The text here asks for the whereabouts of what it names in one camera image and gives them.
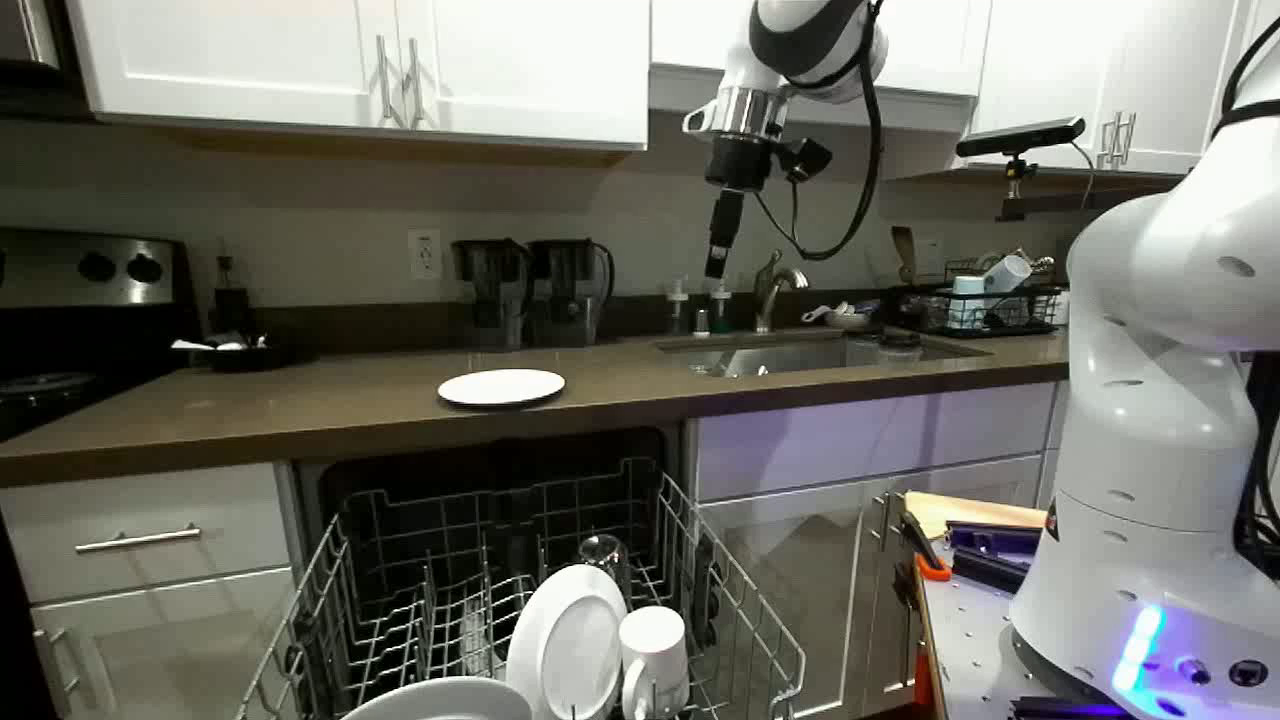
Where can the black camera on stand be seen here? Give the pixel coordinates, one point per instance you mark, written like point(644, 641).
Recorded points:
point(1013, 151)

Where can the chrome sink faucet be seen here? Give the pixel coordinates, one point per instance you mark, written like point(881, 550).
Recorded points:
point(770, 286)

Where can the white plate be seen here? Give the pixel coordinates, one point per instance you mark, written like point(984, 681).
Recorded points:
point(564, 647)
point(502, 387)

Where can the white upper cabinet right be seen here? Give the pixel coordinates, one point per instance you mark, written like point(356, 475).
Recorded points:
point(1140, 77)

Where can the black coffee maker left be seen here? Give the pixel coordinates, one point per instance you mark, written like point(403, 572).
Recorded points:
point(499, 276)

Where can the black coffee maker right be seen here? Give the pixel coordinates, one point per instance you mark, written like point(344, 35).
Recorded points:
point(570, 291)

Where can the wall power outlet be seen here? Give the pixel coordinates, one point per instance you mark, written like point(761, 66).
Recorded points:
point(424, 255)

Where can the white bowl in rack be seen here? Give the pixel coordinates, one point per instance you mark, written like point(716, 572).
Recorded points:
point(449, 698)

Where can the dish drying rack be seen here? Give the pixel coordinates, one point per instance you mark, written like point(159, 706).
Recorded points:
point(1002, 299)

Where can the black coffee maker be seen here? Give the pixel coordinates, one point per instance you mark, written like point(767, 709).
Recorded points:
point(499, 276)
point(570, 291)

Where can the white sink base cabinet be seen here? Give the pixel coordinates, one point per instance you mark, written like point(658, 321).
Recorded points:
point(806, 500)

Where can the white upper cabinet left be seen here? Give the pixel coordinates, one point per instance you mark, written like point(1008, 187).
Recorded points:
point(560, 74)

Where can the orange handled tool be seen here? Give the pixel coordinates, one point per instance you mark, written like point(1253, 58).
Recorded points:
point(931, 565)

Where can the black tray with items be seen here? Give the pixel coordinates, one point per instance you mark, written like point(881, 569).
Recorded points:
point(233, 336)

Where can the kitchen sink basin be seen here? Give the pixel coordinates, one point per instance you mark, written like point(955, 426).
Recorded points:
point(775, 354)

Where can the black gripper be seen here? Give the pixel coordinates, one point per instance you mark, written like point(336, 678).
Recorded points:
point(738, 164)

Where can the white mug in rack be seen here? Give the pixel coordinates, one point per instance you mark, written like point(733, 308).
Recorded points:
point(654, 647)

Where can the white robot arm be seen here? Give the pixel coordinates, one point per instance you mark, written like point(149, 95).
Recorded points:
point(1140, 583)

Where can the white plate on counter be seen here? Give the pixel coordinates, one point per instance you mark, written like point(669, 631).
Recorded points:
point(502, 387)

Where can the white lower drawer cabinet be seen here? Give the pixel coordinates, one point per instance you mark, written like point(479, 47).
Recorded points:
point(154, 594)

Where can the wire dishwasher rack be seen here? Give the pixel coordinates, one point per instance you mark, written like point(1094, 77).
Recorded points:
point(428, 586)

